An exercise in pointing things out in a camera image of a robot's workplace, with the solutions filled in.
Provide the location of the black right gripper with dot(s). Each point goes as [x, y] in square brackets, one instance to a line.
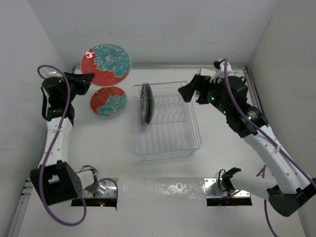
[200, 83]

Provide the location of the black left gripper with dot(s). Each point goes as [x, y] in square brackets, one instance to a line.
[83, 81]

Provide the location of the square grey plate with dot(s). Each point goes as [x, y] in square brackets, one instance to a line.
[213, 74]

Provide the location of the red floral round plate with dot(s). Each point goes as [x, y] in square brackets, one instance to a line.
[108, 102]

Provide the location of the white round plate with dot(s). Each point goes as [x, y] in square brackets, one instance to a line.
[110, 64]

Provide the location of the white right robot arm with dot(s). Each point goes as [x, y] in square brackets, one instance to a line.
[291, 189]

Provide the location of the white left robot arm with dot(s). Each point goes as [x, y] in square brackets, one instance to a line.
[54, 176]

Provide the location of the black white speckled plate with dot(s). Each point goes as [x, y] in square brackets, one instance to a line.
[143, 104]

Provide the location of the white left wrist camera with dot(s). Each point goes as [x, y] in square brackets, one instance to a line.
[53, 74]

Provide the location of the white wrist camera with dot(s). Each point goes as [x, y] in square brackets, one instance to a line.
[53, 74]
[223, 63]

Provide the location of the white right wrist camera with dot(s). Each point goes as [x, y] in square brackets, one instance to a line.
[223, 63]

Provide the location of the white wire dish rack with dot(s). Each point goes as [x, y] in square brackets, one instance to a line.
[173, 131]

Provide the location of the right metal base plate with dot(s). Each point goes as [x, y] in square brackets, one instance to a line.
[215, 189]

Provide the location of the metal base plate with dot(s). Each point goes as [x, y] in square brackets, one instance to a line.
[215, 189]
[103, 188]

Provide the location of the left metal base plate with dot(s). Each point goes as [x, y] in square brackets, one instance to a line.
[103, 188]

